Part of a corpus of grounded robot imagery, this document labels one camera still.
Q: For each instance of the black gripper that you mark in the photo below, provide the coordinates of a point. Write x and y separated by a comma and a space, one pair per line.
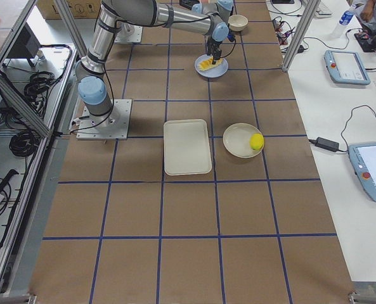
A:
212, 45

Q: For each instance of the spiral orange cream bread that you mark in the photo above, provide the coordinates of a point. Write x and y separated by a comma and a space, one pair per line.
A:
206, 65

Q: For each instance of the light blue plate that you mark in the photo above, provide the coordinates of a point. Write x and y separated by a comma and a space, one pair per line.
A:
214, 72

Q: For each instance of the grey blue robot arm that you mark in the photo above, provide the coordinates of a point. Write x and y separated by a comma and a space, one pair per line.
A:
122, 18
223, 7

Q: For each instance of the cream round plate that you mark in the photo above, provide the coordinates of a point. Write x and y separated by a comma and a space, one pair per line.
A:
236, 140

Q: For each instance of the person hand at bench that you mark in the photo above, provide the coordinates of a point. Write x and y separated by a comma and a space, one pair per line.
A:
367, 12

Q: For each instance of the cream bowl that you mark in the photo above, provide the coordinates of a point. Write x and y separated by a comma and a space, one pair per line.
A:
237, 22

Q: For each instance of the white rectangular tray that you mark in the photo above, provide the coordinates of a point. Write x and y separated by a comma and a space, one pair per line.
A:
186, 147

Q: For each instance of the yellow lemon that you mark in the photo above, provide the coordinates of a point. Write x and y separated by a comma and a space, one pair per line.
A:
256, 141

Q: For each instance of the clear water bottle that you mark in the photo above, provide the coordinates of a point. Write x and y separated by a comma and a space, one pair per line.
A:
343, 22

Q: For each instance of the blue teach pendant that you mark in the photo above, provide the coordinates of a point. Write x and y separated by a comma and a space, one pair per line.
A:
363, 160
346, 67

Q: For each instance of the black power adapter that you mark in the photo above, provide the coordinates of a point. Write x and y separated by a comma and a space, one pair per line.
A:
326, 144

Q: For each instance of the cardboard box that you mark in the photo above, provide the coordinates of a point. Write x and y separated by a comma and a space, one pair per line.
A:
80, 9

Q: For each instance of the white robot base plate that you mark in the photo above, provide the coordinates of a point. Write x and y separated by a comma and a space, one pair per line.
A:
129, 34

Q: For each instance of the aluminium frame post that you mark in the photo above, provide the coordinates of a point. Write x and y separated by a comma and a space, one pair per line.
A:
300, 32

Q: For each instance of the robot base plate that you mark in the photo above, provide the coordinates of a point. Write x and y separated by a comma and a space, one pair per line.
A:
116, 126

